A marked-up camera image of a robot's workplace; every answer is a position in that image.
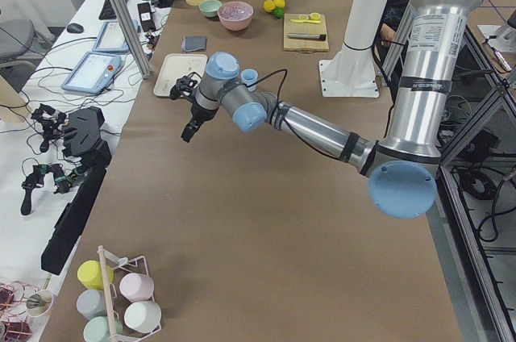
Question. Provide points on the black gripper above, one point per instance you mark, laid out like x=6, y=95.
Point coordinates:
x=197, y=111

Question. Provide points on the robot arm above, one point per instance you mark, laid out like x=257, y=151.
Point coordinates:
x=336, y=107

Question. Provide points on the clear ice cubes pile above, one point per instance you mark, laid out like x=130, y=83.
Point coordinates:
x=236, y=11

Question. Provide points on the blue plastic cup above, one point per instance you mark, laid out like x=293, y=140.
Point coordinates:
x=249, y=77

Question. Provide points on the pink cup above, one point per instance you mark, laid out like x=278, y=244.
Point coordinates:
x=136, y=287

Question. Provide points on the yellow cup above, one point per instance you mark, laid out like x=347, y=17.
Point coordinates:
x=89, y=275

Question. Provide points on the white cup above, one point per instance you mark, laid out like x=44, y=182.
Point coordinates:
x=143, y=317

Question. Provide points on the grey cup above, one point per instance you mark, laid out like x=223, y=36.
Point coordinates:
x=91, y=304

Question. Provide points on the light green cup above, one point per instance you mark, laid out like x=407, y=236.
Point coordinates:
x=97, y=330

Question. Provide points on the pink bowl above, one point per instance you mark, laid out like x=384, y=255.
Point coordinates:
x=235, y=25

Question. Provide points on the green bowl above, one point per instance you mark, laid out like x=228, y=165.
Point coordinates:
x=209, y=8

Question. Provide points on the green lime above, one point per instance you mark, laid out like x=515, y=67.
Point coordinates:
x=278, y=12

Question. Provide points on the beige plastic tray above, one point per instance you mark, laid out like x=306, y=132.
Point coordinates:
x=176, y=66

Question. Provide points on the yellow plastic knife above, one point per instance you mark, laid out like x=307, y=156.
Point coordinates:
x=309, y=21

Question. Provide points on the dark grey folded cloth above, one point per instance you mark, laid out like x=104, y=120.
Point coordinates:
x=194, y=43

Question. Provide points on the lemon slice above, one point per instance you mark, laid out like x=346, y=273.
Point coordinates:
x=314, y=16

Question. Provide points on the wooden cutting board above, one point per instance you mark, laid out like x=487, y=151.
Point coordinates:
x=304, y=45

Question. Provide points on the near teach pendant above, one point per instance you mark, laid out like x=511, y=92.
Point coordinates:
x=93, y=73

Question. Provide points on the teach pendant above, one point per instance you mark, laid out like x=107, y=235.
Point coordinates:
x=111, y=39
x=93, y=73

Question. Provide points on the far teach pendant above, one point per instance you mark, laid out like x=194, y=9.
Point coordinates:
x=111, y=39

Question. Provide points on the black computer mouse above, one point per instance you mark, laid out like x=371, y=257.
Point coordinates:
x=74, y=28

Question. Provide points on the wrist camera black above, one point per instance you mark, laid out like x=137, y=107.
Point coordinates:
x=185, y=87

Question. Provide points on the black handled knife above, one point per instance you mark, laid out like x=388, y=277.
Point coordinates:
x=307, y=36

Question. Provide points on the black camera rig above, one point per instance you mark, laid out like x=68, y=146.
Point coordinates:
x=82, y=139

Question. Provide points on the aluminium frame post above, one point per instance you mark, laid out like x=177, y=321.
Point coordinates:
x=125, y=21

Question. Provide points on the white camera pillar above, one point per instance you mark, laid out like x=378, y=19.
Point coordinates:
x=351, y=72

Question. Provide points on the wooden rack handle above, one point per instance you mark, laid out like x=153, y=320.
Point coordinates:
x=112, y=325

